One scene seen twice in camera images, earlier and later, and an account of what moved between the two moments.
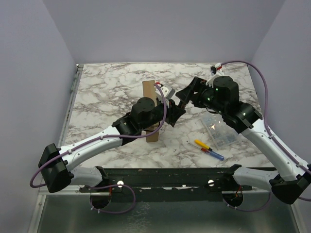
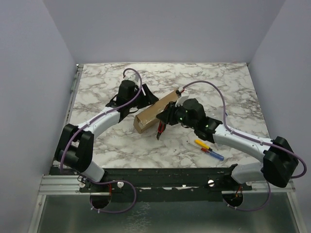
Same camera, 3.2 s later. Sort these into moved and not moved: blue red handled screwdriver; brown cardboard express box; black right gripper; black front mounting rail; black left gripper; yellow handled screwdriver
Moved: black left gripper; black right gripper; brown cardboard express box
Not moved: yellow handled screwdriver; black front mounting rail; blue red handled screwdriver
